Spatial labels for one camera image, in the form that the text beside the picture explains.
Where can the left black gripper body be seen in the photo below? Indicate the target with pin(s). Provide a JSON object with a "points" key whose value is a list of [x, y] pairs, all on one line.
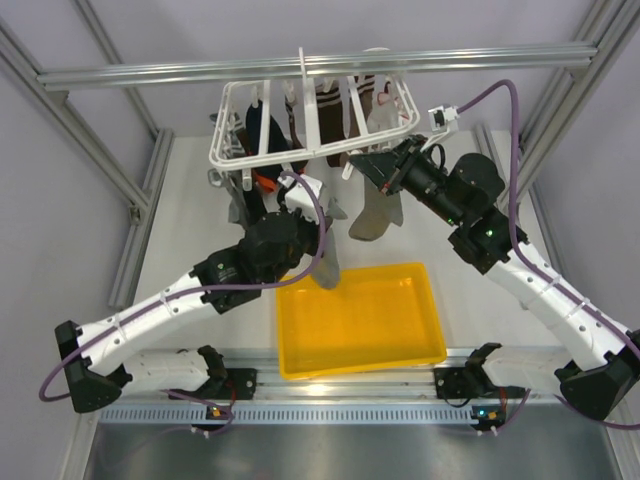
{"points": [[307, 237]]}

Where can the perforated cable duct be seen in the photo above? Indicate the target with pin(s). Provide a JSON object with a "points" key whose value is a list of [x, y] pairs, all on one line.
{"points": [[290, 414]]}

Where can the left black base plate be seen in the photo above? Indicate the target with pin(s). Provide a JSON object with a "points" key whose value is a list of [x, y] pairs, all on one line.
{"points": [[242, 382]]}

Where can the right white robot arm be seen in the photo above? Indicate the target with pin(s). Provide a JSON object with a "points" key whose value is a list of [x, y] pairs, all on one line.
{"points": [[597, 363]]}

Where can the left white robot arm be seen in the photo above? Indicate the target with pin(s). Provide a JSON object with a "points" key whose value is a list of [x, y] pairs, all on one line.
{"points": [[108, 359]]}

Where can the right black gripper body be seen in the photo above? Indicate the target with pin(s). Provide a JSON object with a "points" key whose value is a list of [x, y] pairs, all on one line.
{"points": [[413, 146]]}

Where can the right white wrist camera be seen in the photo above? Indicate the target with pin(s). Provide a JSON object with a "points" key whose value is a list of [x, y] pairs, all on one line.
{"points": [[443, 122]]}

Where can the black sock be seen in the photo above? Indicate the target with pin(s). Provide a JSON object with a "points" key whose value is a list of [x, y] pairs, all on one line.
{"points": [[253, 205]]}

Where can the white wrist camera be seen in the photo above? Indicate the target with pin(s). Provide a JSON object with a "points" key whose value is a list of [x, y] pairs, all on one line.
{"points": [[297, 199], [443, 122]]}

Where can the aluminium crossbar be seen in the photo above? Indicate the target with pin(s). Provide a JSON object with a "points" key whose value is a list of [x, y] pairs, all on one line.
{"points": [[571, 54]]}

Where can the white plastic sock hanger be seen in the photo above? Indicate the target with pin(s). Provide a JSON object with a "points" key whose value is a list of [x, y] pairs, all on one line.
{"points": [[258, 94]]}

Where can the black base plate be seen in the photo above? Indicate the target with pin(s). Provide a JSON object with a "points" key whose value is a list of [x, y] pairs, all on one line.
{"points": [[242, 382], [452, 384]]}

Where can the yellow plastic tray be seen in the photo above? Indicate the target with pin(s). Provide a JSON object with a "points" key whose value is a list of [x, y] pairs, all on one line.
{"points": [[377, 318]]}

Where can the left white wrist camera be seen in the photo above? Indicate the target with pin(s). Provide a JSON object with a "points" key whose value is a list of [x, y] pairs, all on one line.
{"points": [[297, 199]]}

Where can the grey striped sock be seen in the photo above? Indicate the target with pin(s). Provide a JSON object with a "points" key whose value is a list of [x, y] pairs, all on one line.
{"points": [[378, 213], [327, 272]]}

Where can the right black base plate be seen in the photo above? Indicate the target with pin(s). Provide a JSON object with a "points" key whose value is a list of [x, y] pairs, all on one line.
{"points": [[452, 384]]}

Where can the white sock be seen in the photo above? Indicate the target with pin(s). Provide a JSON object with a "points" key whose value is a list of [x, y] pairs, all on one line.
{"points": [[385, 112]]}

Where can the grey patterned sock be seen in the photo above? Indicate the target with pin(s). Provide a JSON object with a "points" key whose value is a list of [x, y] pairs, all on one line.
{"points": [[238, 212]]}

